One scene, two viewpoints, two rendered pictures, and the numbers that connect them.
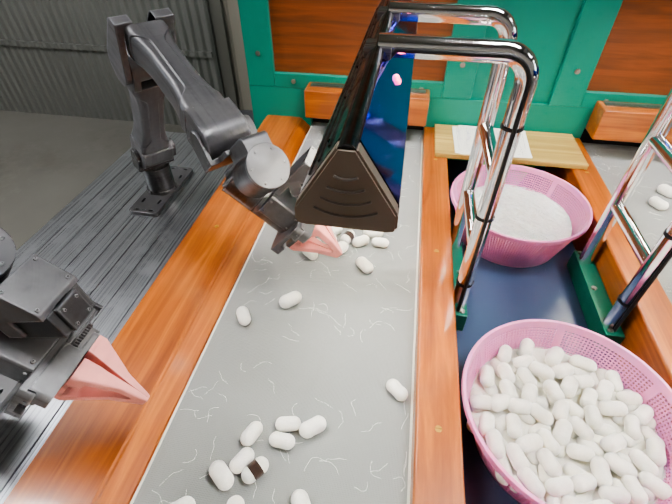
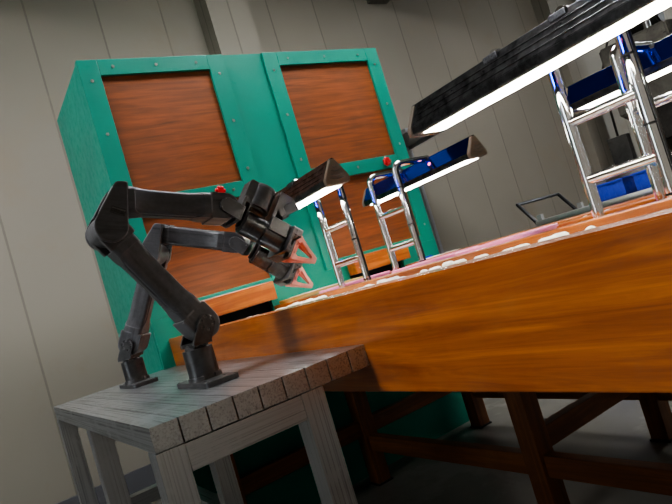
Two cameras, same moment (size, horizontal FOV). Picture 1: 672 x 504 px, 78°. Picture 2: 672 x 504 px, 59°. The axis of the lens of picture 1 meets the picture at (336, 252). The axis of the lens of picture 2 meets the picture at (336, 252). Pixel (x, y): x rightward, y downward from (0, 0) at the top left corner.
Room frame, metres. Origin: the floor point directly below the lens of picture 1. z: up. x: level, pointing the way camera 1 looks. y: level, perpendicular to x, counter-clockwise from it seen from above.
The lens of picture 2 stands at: (-0.87, 1.12, 0.80)
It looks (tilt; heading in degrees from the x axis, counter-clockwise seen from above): 2 degrees up; 317
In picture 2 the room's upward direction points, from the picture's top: 17 degrees counter-clockwise
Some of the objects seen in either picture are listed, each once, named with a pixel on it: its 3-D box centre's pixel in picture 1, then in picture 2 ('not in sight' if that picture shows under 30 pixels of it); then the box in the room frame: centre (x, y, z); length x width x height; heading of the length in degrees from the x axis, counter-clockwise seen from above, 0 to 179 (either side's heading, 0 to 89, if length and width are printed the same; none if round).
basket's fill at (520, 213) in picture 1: (510, 221); not in sight; (0.68, -0.36, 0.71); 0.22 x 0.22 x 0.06
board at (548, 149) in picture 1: (505, 145); (323, 289); (0.89, -0.40, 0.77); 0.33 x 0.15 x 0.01; 80
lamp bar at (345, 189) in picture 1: (382, 54); (284, 200); (0.56, -0.06, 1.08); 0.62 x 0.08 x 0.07; 170
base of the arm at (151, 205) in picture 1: (159, 177); (134, 371); (0.85, 0.42, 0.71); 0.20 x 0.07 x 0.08; 170
